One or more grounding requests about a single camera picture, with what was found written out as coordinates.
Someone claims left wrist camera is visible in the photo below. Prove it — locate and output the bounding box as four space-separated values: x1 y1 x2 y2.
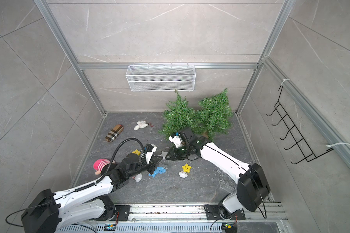
144 144 157 164

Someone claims white wire mesh basket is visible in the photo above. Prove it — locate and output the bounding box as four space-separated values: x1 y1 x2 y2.
125 65 196 92

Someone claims white plush bunny keychain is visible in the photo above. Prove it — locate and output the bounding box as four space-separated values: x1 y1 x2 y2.
134 121 149 131

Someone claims metal base rail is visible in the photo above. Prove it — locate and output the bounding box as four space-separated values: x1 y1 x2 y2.
58 203 289 225

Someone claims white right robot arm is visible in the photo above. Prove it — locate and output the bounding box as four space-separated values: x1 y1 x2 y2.
166 128 270 218

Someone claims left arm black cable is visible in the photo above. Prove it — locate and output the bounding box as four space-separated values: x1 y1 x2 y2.
5 137 146 228

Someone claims black wire hook rack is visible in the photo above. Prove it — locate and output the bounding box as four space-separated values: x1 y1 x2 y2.
266 86 334 165

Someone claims white cloud light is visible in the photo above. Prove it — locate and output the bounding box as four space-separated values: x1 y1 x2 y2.
134 174 143 183
179 171 188 179

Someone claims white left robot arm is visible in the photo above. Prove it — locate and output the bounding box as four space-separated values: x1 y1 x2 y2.
21 153 162 233

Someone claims clear plastic battery box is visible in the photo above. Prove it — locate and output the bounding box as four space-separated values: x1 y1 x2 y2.
219 180 236 194

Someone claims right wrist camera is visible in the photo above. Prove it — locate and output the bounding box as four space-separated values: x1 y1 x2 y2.
169 132 185 148

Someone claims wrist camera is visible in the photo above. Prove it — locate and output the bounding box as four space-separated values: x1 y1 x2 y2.
144 144 157 164
169 132 185 148

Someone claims plaid fabric glasses case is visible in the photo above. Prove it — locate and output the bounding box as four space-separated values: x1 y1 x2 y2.
105 124 123 142

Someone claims blue star light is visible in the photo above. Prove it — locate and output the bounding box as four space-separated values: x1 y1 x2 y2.
148 167 166 177

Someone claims white star light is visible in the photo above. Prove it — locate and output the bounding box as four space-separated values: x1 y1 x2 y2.
160 151 168 160

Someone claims small green christmas tree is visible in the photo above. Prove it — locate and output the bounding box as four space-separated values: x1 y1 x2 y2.
197 89 233 141
159 90 202 138

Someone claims yellow star light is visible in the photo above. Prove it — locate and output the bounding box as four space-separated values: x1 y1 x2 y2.
132 150 142 156
182 164 192 173

